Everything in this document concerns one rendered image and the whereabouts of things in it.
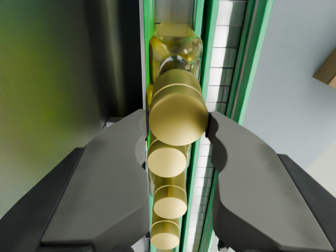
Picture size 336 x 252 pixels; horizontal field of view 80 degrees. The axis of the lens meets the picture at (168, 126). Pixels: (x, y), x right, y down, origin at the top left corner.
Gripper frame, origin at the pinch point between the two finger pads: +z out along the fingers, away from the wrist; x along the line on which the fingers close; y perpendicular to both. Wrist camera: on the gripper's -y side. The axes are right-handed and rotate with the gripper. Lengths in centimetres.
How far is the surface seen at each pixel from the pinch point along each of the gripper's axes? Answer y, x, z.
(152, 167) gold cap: 6.3, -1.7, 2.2
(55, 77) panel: 1.2, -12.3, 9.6
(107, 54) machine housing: 5.0, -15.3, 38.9
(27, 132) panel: 3.9, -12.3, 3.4
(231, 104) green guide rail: 11.7, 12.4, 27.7
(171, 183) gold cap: 9.9, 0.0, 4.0
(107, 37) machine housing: 1.5, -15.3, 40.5
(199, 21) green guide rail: -3.6, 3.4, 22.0
